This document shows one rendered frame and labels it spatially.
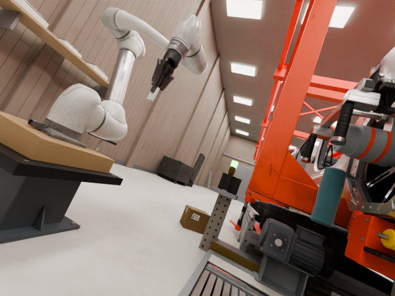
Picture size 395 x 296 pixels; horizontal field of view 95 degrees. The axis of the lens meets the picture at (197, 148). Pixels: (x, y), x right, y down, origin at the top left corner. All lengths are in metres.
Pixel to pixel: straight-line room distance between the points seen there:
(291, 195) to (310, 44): 1.15
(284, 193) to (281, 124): 0.48
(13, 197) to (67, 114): 0.37
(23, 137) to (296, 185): 1.38
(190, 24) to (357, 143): 0.84
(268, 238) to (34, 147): 1.08
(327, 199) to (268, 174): 0.42
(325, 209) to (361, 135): 0.34
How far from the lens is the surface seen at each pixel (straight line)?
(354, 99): 0.84
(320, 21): 1.97
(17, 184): 0.95
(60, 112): 1.00
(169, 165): 6.76
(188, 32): 0.94
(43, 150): 0.84
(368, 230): 0.91
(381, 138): 0.97
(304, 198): 1.34
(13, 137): 0.93
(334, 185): 1.02
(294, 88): 1.56
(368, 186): 1.23
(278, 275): 1.33
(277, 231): 1.11
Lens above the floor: 0.45
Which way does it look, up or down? 9 degrees up
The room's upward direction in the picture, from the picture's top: 23 degrees clockwise
